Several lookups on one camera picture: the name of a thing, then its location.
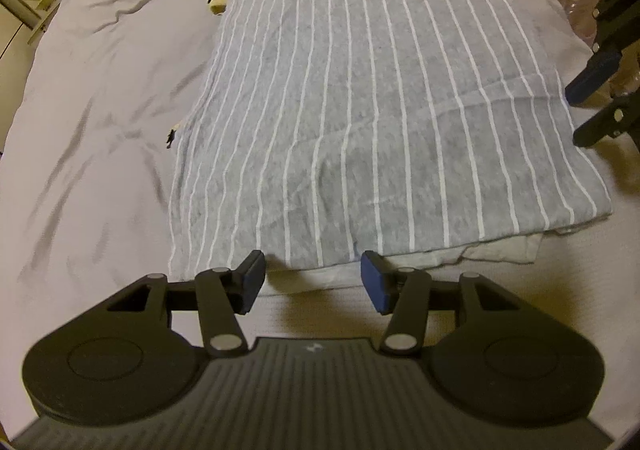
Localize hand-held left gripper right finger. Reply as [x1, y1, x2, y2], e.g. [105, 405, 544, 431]
[361, 250, 566, 356]

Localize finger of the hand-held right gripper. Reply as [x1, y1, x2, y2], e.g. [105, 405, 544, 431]
[565, 0, 640, 107]
[572, 92, 640, 149]

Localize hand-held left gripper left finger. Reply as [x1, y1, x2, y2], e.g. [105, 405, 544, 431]
[60, 250, 267, 360]

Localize grey white-striped t-shirt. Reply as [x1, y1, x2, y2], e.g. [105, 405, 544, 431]
[165, 0, 615, 299]

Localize bed with white cover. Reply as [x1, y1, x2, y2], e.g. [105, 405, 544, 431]
[0, 0, 640, 436]

